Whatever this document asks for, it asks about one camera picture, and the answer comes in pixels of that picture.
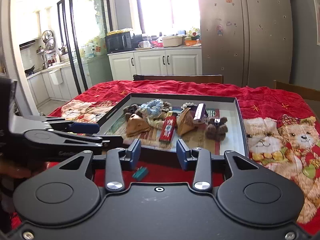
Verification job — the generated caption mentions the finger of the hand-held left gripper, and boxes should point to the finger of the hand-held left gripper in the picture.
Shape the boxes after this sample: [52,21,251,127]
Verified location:
[42,120,100,133]
[62,135,123,153]

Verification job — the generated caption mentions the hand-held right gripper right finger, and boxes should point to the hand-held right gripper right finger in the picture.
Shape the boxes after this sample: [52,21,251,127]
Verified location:
[176,139,260,193]

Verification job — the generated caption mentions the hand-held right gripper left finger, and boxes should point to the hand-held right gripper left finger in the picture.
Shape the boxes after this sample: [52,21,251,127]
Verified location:
[59,139,142,193]

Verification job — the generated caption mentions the small green hair clip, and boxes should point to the small green hair clip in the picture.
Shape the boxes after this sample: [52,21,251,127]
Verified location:
[132,167,149,180]

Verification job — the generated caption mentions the brown triangular pouch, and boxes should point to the brown triangular pouch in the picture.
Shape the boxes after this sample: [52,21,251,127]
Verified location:
[177,109,197,135]
[125,114,152,137]

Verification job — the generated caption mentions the red packet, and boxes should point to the red packet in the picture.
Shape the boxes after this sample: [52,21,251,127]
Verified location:
[159,112,177,142]

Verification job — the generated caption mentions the cream crochet scrunchie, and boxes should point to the cream crochet scrunchie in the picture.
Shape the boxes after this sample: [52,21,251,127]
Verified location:
[147,116,166,130]

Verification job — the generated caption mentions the brown bear plush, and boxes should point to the brown bear plush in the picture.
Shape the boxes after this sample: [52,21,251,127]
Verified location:
[205,117,229,141]

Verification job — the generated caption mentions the purple packet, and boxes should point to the purple packet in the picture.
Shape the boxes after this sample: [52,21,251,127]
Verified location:
[192,103,207,125]

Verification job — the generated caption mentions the blue crochet scrunchie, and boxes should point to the blue crochet scrunchie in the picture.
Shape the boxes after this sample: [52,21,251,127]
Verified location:
[138,99,163,117]

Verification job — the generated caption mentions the black scrunchie cream lace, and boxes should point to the black scrunchie cream lace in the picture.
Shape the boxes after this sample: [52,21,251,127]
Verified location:
[180,102,198,112]

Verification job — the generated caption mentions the black shallow box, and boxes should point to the black shallow box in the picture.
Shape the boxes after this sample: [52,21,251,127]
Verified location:
[96,93,250,158]

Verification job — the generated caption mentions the person's left hand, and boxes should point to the person's left hand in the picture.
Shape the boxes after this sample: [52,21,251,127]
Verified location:
[0,160,48,179]

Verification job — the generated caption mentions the kitchen counter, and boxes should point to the kitchen counter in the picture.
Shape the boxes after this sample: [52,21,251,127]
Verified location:
[25,62,87,107]

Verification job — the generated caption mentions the white hanging bin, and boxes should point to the white hanging bin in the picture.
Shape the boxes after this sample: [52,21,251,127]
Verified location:
[49,69,63,85]

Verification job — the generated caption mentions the long wooden chair back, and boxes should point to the long wooden chair back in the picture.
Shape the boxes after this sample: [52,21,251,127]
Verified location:
[132,74,224,84]

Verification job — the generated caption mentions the black-framed sliding glass door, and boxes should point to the black-framed sliding glass door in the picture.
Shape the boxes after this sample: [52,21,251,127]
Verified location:
[57,0,113,93]

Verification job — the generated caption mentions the black microwave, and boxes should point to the black microwave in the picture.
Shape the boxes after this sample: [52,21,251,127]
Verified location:
[105,32,134,53]

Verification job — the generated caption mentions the white kitchen cabinet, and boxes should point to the white kitchen cabinet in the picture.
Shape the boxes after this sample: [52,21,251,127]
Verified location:
[107,47,202,82]

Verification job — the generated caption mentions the steel pot lids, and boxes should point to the steel pot lids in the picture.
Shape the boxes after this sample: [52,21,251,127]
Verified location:
[42,29,56,52]

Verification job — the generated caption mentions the red printed blanket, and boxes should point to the red printed blanket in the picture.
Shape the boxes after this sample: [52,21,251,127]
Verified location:
[10,79,320,233]

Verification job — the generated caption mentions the white plastic basin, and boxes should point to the white plastic basin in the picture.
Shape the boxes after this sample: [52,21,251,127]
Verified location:
[162,36,183,47]

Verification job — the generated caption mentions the short wooden chair back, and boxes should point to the short wooden chair back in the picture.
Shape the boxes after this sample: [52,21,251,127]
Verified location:
[274,80,320,98]

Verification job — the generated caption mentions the grey double-door fridge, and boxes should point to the grey double-door fridge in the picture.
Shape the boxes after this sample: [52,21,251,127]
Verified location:
[200,0,293,88]

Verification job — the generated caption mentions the white wall shelf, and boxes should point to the white wall shelf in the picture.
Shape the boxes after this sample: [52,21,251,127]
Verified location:
[309,0,320,46]

